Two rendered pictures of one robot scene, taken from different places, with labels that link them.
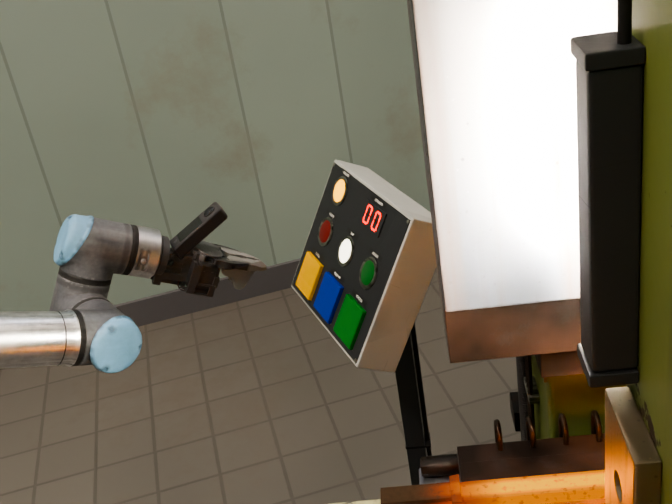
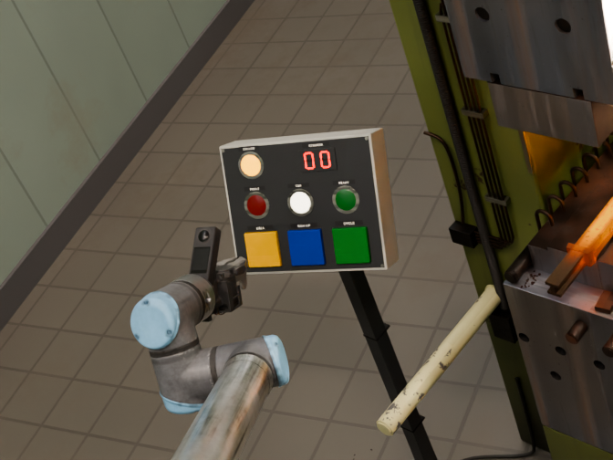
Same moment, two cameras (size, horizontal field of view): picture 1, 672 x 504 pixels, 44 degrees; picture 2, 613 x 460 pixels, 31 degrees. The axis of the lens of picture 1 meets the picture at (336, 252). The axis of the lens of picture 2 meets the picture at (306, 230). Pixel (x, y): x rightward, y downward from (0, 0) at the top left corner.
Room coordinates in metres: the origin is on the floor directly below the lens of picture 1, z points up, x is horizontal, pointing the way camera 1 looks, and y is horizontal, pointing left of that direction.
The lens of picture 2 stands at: (0.01, 1.20, 2.43)
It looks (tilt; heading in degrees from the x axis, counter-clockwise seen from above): 38 degrees down; 318
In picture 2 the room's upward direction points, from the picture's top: 23 degrees counter-clockwise
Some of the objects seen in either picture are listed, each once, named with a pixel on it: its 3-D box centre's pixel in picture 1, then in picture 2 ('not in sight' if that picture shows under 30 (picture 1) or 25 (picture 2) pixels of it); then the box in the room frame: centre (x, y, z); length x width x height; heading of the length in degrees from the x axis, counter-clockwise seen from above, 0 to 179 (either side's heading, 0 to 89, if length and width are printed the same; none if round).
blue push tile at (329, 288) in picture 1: (330, 297); (306, 246); (1.35, 0.03, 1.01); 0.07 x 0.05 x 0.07; 18
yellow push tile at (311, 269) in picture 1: (311, 276); (264, 248); (1.44, 0.06, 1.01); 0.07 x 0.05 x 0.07; 18
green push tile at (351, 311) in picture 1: (351, 321); (352, 245); (1.25, -0.01, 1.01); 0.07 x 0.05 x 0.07; 18
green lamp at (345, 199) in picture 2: (368, 273); (346, 199); (1.27, -0.05, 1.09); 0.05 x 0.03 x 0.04; 173
